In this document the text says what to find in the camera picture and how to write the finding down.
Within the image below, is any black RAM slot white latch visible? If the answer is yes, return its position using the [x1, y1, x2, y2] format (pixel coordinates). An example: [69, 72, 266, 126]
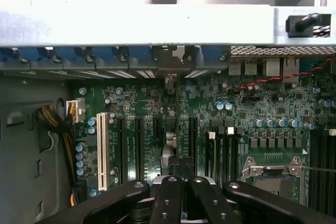
[205, 130, 215, 183]
[224, 126, 234, 182]
[319, 129, 329, 209]

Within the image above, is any metal CPU socket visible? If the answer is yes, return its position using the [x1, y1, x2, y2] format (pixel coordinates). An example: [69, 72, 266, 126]
[240, 155, 308, 207]

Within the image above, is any short black expansion slot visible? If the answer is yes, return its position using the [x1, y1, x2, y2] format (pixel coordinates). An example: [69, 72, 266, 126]
[153, 115, 163, 141]

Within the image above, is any white PCI expansion slot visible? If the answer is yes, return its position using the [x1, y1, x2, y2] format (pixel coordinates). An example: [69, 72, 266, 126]
[96, 112, 109, 192]

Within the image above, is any thin metal locking lever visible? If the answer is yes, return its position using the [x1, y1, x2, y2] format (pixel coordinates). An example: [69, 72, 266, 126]
[299, 165, 336, 174]

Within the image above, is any green Dell motherboard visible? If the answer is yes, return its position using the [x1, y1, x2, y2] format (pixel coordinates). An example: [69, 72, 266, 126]
[72, 71, 336, 210]

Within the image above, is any white power connector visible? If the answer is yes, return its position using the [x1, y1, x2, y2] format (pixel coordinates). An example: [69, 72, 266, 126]
[66, 99, 85, 124]

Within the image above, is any silver vented slot cover plate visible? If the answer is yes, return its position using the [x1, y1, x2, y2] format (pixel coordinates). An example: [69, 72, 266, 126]
[136, 70, 155, 78]
[78, 70, 116, 79]
[106, 70, 137, 79]
[184, 70, 209, 78]

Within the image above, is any silver rear port block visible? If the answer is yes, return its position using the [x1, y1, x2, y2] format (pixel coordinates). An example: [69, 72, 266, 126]
[228, 58, 244, 76]
[265, 58, 281, 77]
[282, 58, 300, 76]
[244, 58, 258, 76]

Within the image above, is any silver open PC case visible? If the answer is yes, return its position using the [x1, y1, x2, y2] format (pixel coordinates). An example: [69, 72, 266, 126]
[0, 5, 336, 224]

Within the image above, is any blue card retainer bar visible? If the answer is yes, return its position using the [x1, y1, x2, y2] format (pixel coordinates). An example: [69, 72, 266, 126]
[0, 46, 229, 63]

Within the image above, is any blue rear port connector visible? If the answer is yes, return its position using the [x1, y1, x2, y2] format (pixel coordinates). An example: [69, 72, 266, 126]
[299, 58, 315, 71]

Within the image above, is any red black twisted wire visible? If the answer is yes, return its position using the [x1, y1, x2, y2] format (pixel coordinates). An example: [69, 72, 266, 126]
[233, 57, 336, 92]

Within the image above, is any black yellow power cable bundle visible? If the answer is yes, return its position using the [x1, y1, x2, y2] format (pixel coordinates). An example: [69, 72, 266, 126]
[35, 104, 79, 209]

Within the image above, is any black case switch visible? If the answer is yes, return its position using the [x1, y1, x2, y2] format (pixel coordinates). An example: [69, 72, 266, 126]
[285, 13, 323, 38]

